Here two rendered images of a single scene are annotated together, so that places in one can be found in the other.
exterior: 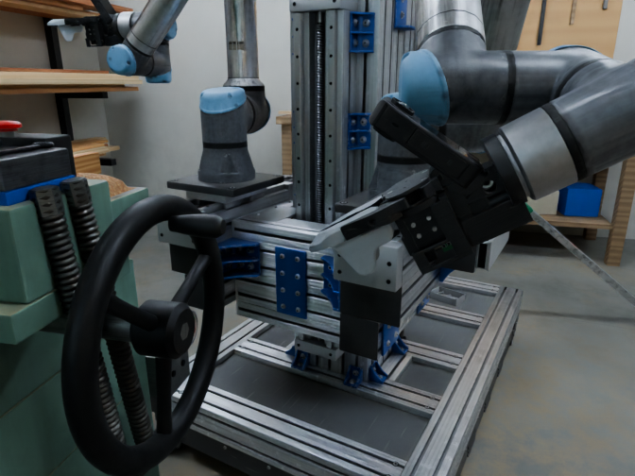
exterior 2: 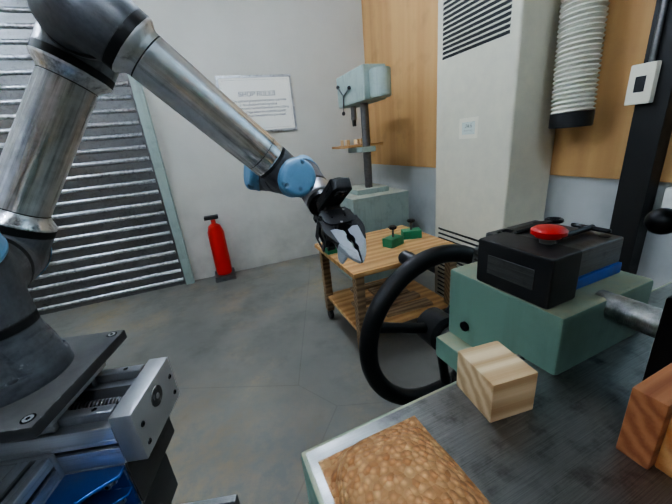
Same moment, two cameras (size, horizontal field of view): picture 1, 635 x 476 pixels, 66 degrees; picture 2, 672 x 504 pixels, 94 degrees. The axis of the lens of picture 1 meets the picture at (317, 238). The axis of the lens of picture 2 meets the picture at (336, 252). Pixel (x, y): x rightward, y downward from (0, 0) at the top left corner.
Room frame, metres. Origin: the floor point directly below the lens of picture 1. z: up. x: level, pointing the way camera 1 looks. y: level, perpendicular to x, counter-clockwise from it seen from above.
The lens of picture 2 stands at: (0.84, 0.45, 1.12)
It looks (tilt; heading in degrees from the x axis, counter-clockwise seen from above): 20 degrees down; 236
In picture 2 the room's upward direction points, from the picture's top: 6 degrees counter-clockwise
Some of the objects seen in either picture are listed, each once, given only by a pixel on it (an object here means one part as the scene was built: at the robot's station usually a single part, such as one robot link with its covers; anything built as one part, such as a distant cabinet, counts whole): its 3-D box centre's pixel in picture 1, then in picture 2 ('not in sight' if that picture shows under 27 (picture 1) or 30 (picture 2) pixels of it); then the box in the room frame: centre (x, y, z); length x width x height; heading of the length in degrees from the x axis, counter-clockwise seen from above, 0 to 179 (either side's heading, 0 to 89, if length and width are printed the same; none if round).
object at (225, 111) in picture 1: (224, 113); not in sight; (1.30, 0.24, 0.98); 0.13 x 0.12 x 0.14; 165
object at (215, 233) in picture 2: not in sight; (219, 247); (0.18, -2.43, 0.30); 0.19 x 0.18 x 0.60; 75
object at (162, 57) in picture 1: (153, 62); not in sight; (1.47, 0.47, 1.12); 0.11 x 0.08 x 0.11; 165
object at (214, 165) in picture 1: (226, 159); not in sight; (1.29, 0.24, 0.87); 0.15 x 0.15 x 0.10
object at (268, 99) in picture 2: not in sight; (258, 104); (-0.40, -2.37, 1.48); 0.64 x 0.02 x 0.46; 165
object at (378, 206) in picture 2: not in sight; (369, 181); (-0.83, -1.47, 0.79); 0.62 x 0.48 x 1.58; 76
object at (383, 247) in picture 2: not in sight; (383, 277); (-0.34, -0.82, 0.32); 0.66 x 0.57 x 0.64; 166
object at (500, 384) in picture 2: not in sight; (493, 378); (0.63, 0.34, 0.92); 0.04 x 0.04 x 0.04; 68
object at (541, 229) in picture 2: (5, 126); (548, 231); (0.52, 0.33, 1.02); 0.03 x 0.03 x 0.01
